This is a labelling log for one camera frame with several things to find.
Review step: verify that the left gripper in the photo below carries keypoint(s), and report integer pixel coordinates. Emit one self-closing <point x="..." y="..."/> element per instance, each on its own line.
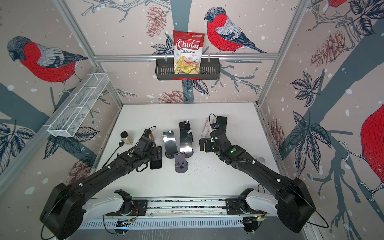
<point x="153" y="149"/>

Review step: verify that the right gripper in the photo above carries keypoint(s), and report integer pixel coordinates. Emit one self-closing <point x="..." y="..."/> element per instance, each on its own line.
<point x="207" y="142"/>

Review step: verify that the black phone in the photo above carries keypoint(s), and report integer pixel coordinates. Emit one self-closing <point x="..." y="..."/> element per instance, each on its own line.
<point x="221" y="123"/>
<point x="170" y="144"/>
<point x="156" y="159"/>

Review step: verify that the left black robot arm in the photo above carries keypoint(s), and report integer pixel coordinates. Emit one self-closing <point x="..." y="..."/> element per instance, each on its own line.
<point x="70" y="206"/>

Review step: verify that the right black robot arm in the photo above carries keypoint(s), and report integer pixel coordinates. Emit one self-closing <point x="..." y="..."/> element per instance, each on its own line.
<point x="295" y="205"/>

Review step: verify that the pale spice jar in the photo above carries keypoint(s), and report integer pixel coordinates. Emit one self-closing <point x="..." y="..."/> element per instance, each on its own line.
<point x="127" y="138"/>

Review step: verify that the Chuba cassava chips bag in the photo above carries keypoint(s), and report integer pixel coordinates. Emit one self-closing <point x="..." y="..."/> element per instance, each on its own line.
<point x="188" y="50"/>

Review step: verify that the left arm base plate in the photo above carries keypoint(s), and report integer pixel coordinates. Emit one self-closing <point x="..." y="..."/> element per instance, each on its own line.
<point x="135" y="208"/>

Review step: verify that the aluminium rail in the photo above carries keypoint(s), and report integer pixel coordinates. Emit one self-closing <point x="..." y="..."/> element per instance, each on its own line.
<point x="179" y="207"/>

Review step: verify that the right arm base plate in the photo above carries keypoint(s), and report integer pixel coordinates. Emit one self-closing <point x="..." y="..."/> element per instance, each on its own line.
<point x="240" y="207"/>

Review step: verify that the white mesh wall basket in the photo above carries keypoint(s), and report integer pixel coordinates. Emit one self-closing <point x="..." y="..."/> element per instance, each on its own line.
<point x="72" y="116"/>

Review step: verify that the black wire wall basket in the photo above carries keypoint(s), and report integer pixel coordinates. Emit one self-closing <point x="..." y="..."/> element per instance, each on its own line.
<point x="206" y="69"/>

